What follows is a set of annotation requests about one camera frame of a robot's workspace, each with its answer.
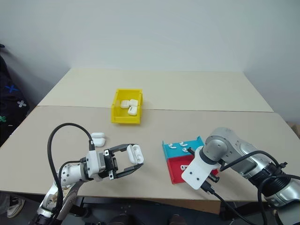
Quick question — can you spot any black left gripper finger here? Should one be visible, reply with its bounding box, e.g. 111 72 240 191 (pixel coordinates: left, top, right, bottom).
108 143 140 158
109 163 144 180

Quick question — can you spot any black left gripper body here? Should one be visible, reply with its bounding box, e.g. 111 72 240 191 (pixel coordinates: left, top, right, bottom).
98 148 119 180

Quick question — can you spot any yellow plastic bin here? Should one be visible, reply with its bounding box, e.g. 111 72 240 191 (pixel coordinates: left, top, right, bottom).
110 88 144 124

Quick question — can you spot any blue plastic tray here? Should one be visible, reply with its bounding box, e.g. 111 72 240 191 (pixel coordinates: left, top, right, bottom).
162 135 205 163

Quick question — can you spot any red plastic tray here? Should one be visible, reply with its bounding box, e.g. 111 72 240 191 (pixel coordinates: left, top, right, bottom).
165 154 220 185

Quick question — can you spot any dark rounded shape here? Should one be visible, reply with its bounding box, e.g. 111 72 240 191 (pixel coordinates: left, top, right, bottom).
168 213 188 225

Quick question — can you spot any brown cardboard box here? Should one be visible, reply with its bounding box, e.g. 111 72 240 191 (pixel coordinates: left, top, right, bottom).
286 121 300 139

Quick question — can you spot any white sneaker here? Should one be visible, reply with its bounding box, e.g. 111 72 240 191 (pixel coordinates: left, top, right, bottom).
6 196 25 219

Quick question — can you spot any dark flower-print clothing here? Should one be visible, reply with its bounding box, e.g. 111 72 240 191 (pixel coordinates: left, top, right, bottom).
0 43 31 148

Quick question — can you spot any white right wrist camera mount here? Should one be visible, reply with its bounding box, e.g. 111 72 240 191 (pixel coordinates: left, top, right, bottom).
181 146 221 189

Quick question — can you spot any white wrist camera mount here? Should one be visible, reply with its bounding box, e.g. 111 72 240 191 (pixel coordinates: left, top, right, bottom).
181 146 221 189
84 150 105 183

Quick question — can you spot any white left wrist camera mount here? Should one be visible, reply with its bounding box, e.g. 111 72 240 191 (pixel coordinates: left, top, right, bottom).
84 150 105 183

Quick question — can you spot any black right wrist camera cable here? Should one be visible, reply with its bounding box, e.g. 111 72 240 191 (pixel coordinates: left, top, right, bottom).
201 180 249 225

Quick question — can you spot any black table frame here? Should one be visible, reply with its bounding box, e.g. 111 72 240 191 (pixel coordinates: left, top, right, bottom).
67 196 237 221

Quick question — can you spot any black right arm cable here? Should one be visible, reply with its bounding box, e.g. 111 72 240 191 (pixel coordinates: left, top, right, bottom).
219 150 300 225

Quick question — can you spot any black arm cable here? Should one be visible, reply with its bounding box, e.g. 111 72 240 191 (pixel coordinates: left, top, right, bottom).
47 122 96 222
219 150 300 225

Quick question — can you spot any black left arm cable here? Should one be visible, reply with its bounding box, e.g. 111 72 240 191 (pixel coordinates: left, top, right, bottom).
47 122 96 222

